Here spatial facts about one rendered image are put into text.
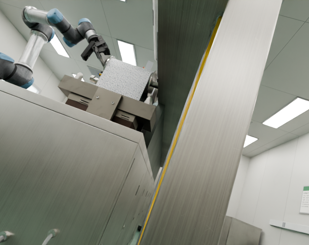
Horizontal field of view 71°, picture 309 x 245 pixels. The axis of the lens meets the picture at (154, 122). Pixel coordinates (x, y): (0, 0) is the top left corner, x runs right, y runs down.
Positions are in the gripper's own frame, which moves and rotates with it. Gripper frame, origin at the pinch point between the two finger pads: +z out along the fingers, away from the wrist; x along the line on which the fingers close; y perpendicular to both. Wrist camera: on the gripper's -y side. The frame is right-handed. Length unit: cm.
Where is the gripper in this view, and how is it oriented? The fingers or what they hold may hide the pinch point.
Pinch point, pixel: (104, 67)
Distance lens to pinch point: 128.7
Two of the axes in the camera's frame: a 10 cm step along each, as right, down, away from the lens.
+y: 8.8, -4.6, 1.5
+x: 0.1, 3.3, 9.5
